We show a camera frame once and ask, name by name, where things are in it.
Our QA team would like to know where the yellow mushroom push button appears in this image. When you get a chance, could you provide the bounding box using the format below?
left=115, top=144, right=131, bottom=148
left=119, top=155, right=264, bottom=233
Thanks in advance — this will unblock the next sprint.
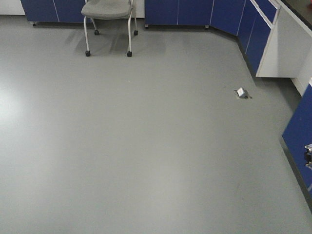
left=304, top=144, right=312, bottom=169

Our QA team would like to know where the metal floor socket box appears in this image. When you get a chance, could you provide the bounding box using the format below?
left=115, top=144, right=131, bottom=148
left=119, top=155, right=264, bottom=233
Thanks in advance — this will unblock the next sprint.
left=234, top=87, right=252, bottom=99

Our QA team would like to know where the grey rolling office chair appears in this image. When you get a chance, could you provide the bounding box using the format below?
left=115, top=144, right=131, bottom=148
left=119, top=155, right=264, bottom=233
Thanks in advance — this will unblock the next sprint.
left=81, top=0, right=138, bottom=57

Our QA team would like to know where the blue cabinet run right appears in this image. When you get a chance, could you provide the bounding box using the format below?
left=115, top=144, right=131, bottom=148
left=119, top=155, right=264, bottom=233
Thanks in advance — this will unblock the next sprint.
left=144, top=0, right=312, bottom=93

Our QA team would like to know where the blue cabinet near right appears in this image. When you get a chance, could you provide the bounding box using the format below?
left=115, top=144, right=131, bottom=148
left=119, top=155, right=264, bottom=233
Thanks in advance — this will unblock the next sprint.
left=282, top=80, right=312, bottom=206

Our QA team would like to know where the blue cabinet left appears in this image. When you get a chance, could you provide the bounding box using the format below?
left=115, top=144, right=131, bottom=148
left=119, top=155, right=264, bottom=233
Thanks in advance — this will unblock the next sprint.
left=21, top=0, right=85, bottom=26

